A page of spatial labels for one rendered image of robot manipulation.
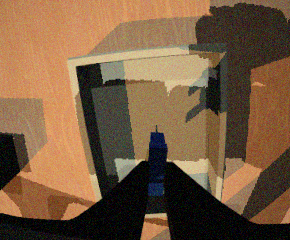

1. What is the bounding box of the beige open tray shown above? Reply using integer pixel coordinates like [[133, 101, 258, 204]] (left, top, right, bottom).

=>
[[66, 43, 229, 203]]

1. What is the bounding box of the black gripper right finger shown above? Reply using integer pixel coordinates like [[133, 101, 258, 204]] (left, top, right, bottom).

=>
[[164, 161, 290, 240]]

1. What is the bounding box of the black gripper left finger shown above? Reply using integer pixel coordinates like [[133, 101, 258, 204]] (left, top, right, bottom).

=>
[[0, 161, 149, 240]]

